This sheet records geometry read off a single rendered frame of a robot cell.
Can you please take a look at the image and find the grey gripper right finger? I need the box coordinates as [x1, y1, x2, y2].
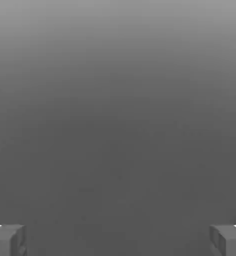
[209, 223, 236, 256]

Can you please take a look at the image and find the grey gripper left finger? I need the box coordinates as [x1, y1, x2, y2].
[0, 223, 28, 256]

